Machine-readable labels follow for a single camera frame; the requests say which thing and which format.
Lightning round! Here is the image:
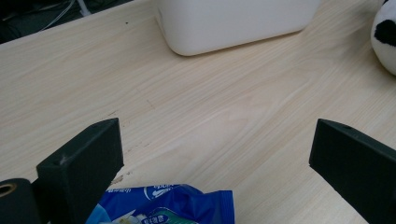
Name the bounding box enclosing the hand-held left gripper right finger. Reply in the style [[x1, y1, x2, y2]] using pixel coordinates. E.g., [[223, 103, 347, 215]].
[[308, 118, 396, 224]]

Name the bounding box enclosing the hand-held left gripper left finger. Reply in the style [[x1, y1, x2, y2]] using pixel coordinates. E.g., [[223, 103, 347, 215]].
[[35, 117, 124, 224]]

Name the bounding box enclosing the blue wet wipes packet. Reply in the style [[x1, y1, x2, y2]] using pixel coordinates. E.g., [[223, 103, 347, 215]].
[[85, 183, 235, 224]]

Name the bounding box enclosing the panda plush toy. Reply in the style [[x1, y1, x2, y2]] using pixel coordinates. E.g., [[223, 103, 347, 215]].
[[370, 0, 396, 77]]

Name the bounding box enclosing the white plastic storage box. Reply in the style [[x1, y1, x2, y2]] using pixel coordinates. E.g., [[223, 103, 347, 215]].
[[157, 0, 321, 57]]

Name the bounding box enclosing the bundle of floor cables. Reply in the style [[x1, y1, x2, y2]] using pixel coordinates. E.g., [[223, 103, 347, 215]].
[[0, 0, 94, 35]]

